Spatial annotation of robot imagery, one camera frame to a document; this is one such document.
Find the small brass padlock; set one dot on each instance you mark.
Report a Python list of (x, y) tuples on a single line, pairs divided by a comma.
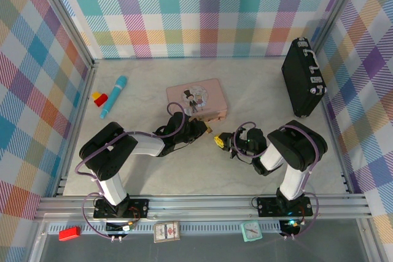
[(209, 130)]

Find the pink tin box with cartoon couple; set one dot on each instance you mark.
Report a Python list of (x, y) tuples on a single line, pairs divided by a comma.
[(198, 99)]

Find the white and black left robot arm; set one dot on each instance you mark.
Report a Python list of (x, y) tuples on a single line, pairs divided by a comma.
[(147, 145)]

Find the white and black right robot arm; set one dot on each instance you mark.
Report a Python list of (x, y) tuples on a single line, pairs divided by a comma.
[(294, 182)]

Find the blue toy microphone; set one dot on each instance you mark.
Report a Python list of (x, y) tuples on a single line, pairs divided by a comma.
[(113, 96)]

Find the black briefcase with silver fittings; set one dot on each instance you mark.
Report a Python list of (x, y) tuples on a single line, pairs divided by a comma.
[(298, 81)]

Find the red and yellow toy block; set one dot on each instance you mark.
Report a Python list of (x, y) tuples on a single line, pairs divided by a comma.
[(100, 101)]

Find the teal alarm clock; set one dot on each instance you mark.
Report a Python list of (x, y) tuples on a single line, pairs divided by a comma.
[(251, 231)]

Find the small black circuit board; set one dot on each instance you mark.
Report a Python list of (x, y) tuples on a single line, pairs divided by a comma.
[(290, 226), (118, 228)]

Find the playing card box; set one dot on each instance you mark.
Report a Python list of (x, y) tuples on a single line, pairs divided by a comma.
[(167, 232)]

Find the red rectangular block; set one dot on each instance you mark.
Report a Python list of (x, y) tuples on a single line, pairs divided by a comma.
[(70, 233)]

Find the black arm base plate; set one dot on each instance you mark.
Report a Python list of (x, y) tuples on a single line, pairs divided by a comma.
[(138, 206), (267, 206)]

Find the wide aluminium base rail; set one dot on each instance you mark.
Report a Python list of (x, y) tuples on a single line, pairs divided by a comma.
[(199, 206)]

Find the aluminium frame floor rail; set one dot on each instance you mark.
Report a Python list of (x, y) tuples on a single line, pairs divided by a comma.
[(84, 99), (335, 142)]

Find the aluminium frame post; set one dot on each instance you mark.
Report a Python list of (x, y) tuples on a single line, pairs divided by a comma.
[(336, 7), (69, 19)]

